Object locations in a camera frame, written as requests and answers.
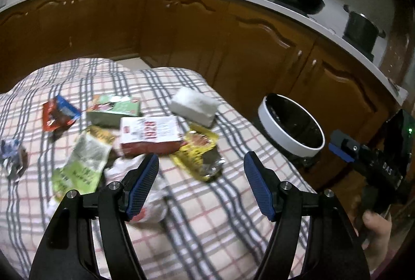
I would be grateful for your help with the green carton box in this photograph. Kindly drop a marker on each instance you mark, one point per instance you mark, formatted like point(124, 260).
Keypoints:
point(113, 111)

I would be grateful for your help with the person's right hand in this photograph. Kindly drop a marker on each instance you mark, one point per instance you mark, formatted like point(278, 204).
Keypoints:
point(379, 234)

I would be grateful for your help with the white round bin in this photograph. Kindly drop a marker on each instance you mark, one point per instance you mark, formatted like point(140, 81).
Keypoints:
point(285, 134)

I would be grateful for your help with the green and white packet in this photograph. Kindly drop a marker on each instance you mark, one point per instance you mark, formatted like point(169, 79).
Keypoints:
point(84, 163)

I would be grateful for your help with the red and white packet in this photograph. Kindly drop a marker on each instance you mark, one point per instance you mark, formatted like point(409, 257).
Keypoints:
point(149, 135)

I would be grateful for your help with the orange and blue snack wrapper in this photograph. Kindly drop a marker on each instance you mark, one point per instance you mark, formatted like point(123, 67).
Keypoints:
point(58, 113)

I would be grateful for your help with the blue silver wrapper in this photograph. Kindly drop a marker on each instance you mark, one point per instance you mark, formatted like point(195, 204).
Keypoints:
point(13, 158)

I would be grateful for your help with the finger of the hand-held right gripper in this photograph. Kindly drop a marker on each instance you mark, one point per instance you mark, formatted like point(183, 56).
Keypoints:
point(340, 153)
point(342, 137)

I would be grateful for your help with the white wrapper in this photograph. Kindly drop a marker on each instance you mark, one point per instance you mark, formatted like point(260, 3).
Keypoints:
point(155, 199)

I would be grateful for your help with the dark cooking pot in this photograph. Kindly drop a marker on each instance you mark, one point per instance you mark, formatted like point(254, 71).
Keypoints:
point(360, 28)

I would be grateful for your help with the wooden kitchen cabinet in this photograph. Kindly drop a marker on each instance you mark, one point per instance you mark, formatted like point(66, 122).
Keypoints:
point(194, 33)

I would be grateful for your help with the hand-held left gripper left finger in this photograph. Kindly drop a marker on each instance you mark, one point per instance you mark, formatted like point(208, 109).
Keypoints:
point(144, 181)

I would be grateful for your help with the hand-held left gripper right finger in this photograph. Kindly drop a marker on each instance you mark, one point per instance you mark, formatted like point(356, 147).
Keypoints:
point(257, 181)

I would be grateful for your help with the yellow foil packet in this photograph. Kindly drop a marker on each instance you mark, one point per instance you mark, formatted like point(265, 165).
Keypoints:
point(197, 153)

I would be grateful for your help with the white tissue pack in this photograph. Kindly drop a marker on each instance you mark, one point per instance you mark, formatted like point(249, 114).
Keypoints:
point(194, 106)

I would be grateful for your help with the plaid blanket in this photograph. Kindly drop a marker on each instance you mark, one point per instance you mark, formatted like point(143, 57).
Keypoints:
point(201, 218)

